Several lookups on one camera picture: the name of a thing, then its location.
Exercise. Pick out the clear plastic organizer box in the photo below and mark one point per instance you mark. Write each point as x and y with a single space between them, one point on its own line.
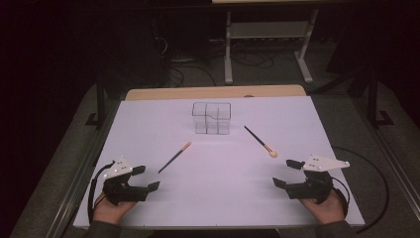
211 119

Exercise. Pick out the person's right hand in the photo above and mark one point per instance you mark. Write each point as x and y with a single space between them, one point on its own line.
327 211

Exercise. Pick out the person's left hand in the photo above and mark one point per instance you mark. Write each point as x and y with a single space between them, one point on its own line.
110 213

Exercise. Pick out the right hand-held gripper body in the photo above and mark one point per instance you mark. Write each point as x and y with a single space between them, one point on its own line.
313 188

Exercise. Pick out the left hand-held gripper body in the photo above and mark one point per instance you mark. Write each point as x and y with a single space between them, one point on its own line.
120 185

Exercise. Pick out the grey metal rail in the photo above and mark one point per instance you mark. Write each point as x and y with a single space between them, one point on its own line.
393 165
76 185

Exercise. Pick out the black round-tipped makeup brush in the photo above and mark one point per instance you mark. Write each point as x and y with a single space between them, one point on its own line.
261 142

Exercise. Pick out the slim black orange-tipped brush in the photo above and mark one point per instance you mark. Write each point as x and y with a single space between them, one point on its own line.
174 158

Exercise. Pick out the black metal stand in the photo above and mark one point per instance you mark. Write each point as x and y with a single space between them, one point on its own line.
373 105
100 102

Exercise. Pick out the white table board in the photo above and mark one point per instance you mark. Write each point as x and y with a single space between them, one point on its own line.
211 188

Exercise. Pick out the wooden table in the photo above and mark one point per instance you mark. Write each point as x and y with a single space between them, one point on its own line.
158 93

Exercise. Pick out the white metal desk frame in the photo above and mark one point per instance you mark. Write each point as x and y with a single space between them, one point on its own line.
267 29

